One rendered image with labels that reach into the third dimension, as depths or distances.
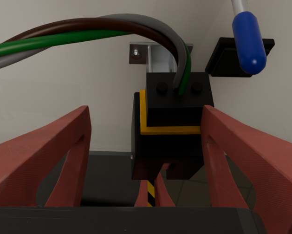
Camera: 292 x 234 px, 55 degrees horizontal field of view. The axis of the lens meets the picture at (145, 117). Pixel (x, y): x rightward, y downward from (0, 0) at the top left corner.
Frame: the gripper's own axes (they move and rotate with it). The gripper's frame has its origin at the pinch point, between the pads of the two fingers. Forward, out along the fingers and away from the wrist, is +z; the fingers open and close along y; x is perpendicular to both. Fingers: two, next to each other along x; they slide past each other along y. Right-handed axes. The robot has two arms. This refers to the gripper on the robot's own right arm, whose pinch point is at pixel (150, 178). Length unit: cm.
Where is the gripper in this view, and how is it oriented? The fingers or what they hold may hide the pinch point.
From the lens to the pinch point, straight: 29.4
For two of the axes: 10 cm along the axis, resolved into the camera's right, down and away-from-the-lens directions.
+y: -10.0, -0.2, -0.8
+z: -0.3, -8.3, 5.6
